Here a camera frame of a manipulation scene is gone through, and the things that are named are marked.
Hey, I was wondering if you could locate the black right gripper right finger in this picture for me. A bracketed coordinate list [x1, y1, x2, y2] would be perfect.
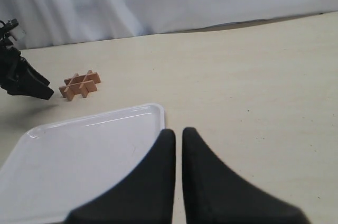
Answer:
[182, 127, 309, 223]

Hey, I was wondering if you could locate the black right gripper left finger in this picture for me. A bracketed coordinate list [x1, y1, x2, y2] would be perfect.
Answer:
[65, 129, 176, 223]

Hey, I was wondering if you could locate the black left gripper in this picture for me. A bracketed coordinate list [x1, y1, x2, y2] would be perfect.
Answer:
[1, 46, 54, 100]

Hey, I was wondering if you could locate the white curtain backdrop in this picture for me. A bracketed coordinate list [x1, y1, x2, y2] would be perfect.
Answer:
[1, 0, 337, 49]

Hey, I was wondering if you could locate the white plastic tray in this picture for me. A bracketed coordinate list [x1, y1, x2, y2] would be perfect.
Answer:
[1, 103, 165, 223]

